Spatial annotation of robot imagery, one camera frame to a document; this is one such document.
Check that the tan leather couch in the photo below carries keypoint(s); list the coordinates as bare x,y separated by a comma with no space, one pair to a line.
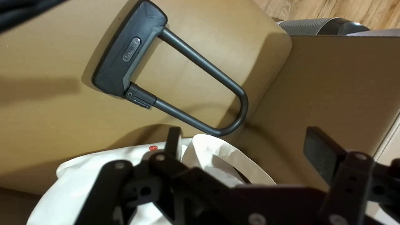
50,112

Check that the grey tower fan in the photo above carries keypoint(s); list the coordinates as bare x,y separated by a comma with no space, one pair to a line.
338,26

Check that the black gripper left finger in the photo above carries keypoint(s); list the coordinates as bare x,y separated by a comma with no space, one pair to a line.
172,141

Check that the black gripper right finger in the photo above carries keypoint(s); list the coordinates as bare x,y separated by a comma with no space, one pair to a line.
322,152

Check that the white canvas tote bag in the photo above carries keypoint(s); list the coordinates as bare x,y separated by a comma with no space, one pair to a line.
62,201

